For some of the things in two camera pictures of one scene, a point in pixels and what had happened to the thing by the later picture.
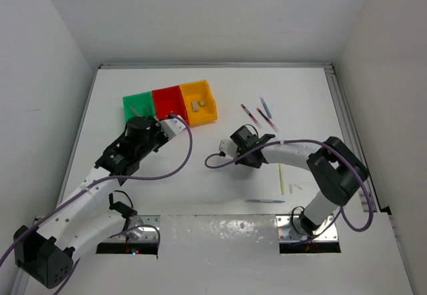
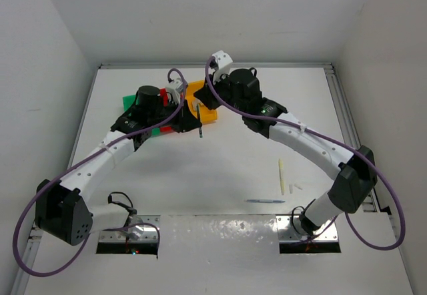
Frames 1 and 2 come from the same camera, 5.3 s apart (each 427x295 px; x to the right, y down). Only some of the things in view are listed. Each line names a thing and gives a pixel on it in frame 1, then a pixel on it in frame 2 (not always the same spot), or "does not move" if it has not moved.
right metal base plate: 289,229 does not move
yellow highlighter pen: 281,177 does not move
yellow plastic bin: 200,104 does not move
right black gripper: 255,165 -> 206,97
